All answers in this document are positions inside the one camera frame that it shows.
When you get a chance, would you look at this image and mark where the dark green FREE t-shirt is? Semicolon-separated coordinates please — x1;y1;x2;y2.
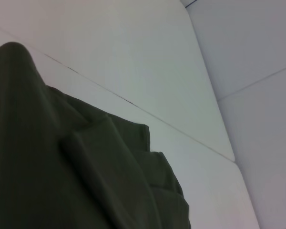
0;42;191;229

